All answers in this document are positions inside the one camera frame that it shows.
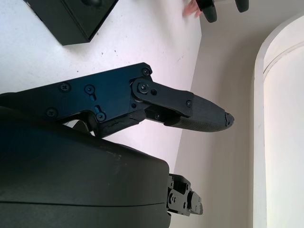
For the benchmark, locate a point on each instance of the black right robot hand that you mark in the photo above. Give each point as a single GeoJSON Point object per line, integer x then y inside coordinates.
{"type": "Point", "coordinates": [71, 180]}

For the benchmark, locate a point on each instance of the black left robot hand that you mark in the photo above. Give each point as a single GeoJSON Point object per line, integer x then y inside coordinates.
{"type": "Point", "coordinates": [209, 13]}

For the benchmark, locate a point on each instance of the person's bare hand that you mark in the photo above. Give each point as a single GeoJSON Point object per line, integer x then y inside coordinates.
{"type": "Point", "coordinates": [191, 8]}

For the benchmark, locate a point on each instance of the black camera box base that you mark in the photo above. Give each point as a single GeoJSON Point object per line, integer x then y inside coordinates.
{"type": "Point", "coordinates": [71, 21]}

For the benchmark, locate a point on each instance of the white curved table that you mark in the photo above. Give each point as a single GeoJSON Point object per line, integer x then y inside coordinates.
{"type": "Point", "coordinates": [285, 118]}

